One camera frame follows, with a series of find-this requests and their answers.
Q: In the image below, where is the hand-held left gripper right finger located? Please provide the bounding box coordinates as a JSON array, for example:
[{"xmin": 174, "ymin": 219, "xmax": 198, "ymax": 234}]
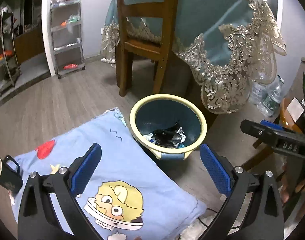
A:
[{"xmin": 199, "ymin": 144, "xmax": 285, "ymax": 240}]

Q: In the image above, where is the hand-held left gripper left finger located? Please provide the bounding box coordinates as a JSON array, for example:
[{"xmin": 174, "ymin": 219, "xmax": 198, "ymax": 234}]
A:
[{"xmin": 17, "ymin": 143, "xmax": 104, "ymax": 240}]

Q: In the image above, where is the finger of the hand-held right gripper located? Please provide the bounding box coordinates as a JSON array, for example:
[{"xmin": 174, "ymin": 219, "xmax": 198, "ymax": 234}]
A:
[
  {"xmin": 241, "ymin": 119, "xmax": 303, "ymax": 156},
  {"xmin": 260, "ymin": 120, "xmax": 296, "ymax": 133}
]

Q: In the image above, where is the black plastic bag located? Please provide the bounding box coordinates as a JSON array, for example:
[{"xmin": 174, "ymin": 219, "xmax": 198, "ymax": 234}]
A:
[{"xmin": 152, "ymin": 121, "xmax": 183, "ymax": 147}]

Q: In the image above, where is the blue yellow-rimmed trash bin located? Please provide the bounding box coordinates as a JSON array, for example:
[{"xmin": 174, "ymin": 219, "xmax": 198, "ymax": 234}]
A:
[{"xmin": 129, "ymin": 94, "xmax": 208, "ymax": 160}]

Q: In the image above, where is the person's right hand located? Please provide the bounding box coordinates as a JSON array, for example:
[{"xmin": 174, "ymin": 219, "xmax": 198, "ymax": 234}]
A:
[{"xmin": 279, "ymin": 174, "xmax": 305, "ymax": 204}]

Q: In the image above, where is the white paper card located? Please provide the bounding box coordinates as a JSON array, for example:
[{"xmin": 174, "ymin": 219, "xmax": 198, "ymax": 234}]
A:
[{"xmin": 286, "ymin": 97, "xmax": 305, "ymax": 123}]

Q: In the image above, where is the wooden stool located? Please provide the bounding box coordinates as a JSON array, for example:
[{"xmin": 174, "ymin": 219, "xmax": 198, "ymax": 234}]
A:
[{"xmin": 241, "ymin": 97, "xmax": 305, "ymax": 172}]

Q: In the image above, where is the clear plastic bottle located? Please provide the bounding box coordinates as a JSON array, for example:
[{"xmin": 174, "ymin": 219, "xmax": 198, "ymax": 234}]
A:
[
  {"xmin": 249, "ymin": 72, "xmax": 268, "ymax": 105},
  {"xmin": 257, "ymin": 75, "xmax": 285, "ymax": 117}
]

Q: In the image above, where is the blue printed blanket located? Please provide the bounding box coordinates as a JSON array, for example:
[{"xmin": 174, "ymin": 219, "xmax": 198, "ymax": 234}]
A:
[{"xmin": 11, "ymin": 107, "xmax": 208, "ymax": 240}]

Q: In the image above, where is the white fluffy rug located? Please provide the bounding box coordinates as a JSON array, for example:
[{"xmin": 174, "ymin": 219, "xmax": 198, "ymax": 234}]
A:
[{"xmin": 182, "ymin": 197, "xmax": 233, "ymax": 240}]

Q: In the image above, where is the black mug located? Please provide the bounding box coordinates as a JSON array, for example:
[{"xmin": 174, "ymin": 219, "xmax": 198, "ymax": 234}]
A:
[{"xmin": 0, "ymin": 155, "xmax": 23, "ymax": 195}]

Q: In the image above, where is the grey rolling cart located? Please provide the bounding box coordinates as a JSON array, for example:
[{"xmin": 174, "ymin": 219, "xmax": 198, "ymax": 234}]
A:
[{"xmin": 50, "ymin": 0, "xmax": 86, "ymax": 79}]

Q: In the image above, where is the teal lace-trimmed tablecloth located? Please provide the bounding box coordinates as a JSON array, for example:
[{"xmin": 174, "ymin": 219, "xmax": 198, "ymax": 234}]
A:
[{"xmin": 100, "ymin": 0, "xmax": 288, "ymax": 115}]

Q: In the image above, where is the metal shelf rack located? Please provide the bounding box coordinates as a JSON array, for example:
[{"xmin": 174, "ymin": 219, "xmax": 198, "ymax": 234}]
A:
[{"xmin": 0, "ymin": 10, "xmax": 21, "ymax": 97}]

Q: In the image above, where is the wooden chair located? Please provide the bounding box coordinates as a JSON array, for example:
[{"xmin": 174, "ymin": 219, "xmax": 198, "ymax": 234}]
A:
[{"xmin": 115, "ymin": 0, "xmax": 179, "ymax": 98}]

